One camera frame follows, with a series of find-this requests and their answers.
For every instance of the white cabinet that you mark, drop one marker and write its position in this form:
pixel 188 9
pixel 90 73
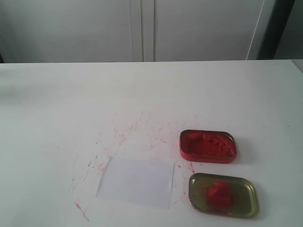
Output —
pixel 132 30

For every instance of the dark vertical post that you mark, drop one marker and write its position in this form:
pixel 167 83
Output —
pixel 275 28

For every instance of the white paper sheet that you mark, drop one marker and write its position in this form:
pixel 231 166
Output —
pixel 142 182

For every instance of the gold tin lid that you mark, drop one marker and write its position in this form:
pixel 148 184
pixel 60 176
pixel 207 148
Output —
pixel 223 195

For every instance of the red ink pad tin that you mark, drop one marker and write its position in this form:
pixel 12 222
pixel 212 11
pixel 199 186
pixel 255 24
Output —
pixel 207 146

